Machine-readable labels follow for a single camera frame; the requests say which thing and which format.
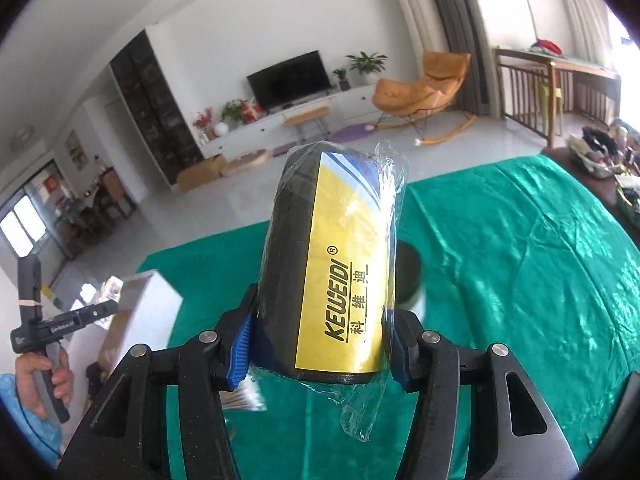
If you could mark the small green potted plant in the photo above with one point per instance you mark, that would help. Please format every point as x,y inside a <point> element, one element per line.
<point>341,77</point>

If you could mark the wooden slatted table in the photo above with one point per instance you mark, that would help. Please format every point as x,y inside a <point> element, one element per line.
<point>555,67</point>

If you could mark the white box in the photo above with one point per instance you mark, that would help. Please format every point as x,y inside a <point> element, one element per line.
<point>150,300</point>

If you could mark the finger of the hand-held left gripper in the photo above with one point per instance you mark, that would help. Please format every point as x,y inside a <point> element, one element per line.
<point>97,310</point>

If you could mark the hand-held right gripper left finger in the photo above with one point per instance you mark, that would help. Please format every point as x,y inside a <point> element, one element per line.
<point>240,355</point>

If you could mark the dark display cabinet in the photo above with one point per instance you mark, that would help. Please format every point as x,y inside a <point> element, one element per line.
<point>150,105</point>

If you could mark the yellow-green plastic chair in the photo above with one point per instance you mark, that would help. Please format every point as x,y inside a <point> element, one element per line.
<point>550,102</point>

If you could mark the person's left hand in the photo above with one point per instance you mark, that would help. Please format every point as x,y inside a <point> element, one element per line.
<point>27,375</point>

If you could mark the purple floor mat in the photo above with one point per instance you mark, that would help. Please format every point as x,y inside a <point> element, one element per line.
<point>352,133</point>

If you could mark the white round vase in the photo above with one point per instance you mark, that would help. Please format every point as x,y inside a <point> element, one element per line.
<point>222,128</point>

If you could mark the person's left forearm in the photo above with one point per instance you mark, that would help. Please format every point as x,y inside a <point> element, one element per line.
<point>20,425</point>

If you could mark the black roll with yellow label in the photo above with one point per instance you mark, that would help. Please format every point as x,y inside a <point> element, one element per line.
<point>340,260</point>

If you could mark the orange rocking chair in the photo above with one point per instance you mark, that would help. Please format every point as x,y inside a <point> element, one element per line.
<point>420,90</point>

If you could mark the cardboard box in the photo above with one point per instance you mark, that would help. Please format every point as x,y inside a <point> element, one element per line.
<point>200,172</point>

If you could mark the framed wall picture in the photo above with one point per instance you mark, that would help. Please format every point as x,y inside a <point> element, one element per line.
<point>76,149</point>

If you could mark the green plant with red decoration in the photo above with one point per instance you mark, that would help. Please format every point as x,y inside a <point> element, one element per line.
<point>235,110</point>

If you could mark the grey curtain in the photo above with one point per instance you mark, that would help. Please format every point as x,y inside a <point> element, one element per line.
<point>455,35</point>

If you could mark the pile of cluttered items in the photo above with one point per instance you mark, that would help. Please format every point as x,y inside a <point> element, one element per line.
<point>605,160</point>

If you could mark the wooden dining furniture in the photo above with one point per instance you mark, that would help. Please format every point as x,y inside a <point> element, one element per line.
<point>100,205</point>

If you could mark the clear plastic jar black lid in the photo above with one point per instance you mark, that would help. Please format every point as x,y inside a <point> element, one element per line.
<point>410,275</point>

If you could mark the black television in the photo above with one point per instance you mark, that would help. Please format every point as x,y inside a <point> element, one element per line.
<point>290,80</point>

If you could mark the wooden stool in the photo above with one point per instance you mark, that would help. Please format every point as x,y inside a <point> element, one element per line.
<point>306,115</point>

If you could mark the red flowers in vase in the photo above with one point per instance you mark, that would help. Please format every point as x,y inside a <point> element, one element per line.
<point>202,122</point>

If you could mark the white television cabinet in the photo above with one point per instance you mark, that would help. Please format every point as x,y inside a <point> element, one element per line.
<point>260,132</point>

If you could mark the large green potted plant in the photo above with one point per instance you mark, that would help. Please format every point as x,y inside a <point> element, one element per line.
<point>367,65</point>

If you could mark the white standing air conditioner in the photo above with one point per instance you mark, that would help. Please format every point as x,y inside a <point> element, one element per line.
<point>415,10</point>

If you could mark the bag of wooden sticks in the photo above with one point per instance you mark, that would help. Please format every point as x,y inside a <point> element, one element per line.
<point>245,397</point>

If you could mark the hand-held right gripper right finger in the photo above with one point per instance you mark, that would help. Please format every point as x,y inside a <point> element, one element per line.
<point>402,380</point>

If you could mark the red cloth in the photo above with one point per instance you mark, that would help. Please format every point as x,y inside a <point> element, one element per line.
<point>547,47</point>

